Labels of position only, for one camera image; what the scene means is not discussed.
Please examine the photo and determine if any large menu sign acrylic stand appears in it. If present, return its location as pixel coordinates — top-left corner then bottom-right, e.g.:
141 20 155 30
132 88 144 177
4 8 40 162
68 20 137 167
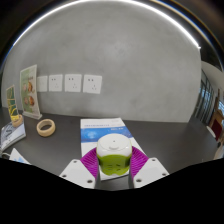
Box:
19 64 43 120

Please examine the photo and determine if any grey printed brochure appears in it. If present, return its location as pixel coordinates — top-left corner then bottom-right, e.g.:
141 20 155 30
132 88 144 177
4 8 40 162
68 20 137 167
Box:
0 120 27 152

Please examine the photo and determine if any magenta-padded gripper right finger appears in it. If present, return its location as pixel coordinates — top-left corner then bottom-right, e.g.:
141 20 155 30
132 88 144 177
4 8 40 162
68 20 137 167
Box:
129 146 170 189

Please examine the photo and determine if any beige tape roll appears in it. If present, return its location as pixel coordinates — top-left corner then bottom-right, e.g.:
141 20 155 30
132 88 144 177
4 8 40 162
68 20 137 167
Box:
36 118 56 137

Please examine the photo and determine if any grey wall switch plate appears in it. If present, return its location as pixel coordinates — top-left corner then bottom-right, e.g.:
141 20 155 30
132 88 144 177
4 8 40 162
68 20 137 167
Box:
36 75 49 93

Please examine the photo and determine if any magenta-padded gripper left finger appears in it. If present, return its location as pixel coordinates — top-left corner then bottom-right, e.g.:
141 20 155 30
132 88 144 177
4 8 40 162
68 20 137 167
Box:
59 148 100 190

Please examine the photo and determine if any white wall socket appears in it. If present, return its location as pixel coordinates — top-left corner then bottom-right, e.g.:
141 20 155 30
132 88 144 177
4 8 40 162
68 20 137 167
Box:
82 74 103 95
64 73 83 93
48 74 64 93

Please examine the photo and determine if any black-framed glass partition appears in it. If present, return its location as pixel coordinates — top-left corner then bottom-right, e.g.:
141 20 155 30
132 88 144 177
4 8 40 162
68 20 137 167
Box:
194 61 224 128

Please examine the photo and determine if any white booklet with blue band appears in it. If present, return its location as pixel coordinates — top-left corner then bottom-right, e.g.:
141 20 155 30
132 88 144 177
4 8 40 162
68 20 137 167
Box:
79 117 144 182

